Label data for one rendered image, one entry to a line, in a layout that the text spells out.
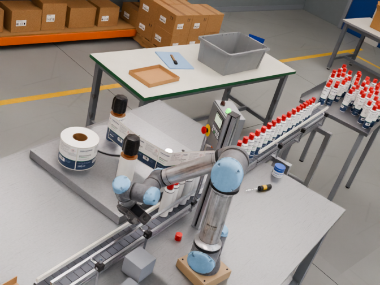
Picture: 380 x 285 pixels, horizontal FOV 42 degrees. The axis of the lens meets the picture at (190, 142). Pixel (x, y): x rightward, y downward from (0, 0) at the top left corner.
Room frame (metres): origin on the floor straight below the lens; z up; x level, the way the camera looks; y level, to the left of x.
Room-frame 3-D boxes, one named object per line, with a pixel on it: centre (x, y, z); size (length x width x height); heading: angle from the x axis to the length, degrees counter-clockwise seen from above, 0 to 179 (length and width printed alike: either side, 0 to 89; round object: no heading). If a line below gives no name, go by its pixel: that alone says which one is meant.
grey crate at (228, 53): (4.39, -0.14, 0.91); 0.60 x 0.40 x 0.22; 144
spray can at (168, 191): (1.95, 0.03, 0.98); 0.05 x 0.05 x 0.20
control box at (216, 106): (2.09, -0.13, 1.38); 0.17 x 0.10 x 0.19; 27
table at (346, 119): (4.06, -1.22, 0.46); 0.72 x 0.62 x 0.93; 151
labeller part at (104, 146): (2.47, 0.44, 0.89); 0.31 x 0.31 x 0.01
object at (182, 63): (4.11, 0.33, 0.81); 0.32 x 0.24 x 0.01; 36
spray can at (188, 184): (2.09, -0.04, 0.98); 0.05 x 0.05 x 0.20
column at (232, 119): (2.00, -0.15, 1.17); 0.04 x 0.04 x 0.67; 61
